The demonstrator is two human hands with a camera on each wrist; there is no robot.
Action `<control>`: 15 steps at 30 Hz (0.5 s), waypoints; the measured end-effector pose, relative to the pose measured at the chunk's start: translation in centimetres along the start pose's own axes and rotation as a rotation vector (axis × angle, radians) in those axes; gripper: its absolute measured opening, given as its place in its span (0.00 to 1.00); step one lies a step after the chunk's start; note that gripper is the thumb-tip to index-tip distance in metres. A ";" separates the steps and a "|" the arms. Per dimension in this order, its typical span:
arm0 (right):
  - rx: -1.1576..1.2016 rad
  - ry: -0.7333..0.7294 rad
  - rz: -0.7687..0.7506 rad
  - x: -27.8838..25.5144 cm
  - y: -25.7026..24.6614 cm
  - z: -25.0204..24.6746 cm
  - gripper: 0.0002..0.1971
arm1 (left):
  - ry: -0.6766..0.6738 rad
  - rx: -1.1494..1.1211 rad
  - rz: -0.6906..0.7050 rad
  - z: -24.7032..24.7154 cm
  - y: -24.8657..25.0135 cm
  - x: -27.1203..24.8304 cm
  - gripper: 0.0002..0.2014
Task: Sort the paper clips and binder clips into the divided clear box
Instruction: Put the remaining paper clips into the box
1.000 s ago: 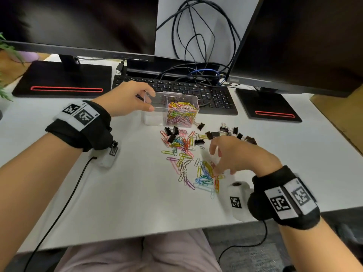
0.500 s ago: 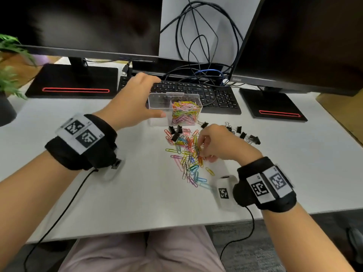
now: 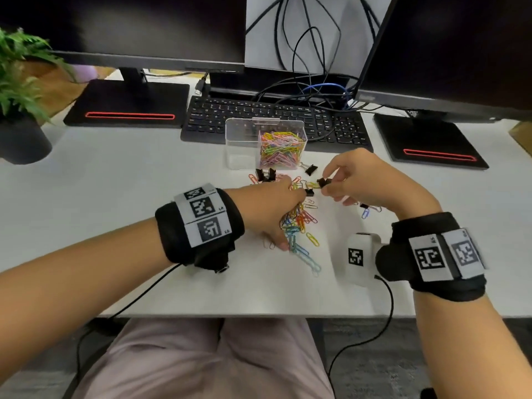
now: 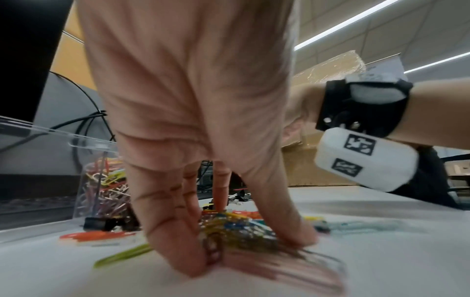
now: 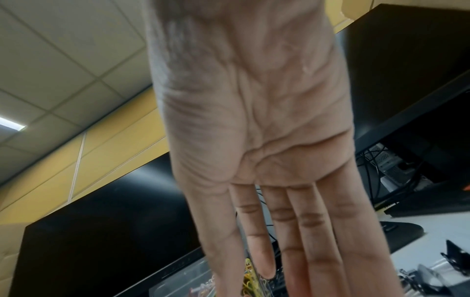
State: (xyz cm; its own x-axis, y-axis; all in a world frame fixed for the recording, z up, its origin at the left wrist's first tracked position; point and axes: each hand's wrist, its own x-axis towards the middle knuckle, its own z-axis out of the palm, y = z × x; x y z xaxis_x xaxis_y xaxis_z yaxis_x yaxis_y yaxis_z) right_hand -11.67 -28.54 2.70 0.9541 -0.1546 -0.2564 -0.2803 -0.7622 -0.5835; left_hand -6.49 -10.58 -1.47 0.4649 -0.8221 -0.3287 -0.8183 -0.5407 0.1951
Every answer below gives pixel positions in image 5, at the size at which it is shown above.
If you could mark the heap of sorted paper clips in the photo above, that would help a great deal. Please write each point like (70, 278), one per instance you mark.
(249, 282)

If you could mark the pile of black binder clips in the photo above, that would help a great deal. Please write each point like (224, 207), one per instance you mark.
(455, 256)

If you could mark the brown cardboard box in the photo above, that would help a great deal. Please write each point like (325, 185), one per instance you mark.
(9, 255)

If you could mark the black computer monitor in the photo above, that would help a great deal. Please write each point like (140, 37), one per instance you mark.
(110, 232)
(396, 58)

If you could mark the person's right hand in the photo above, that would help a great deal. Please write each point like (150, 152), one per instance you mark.
(257, 116)

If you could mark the grey mini computer case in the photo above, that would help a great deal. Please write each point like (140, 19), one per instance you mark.
(389, 162)

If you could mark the ceiling strip light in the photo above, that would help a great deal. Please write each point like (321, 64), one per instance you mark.
(11, 124)

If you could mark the clear plastic divided box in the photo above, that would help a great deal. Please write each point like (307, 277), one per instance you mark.
(176, 281)

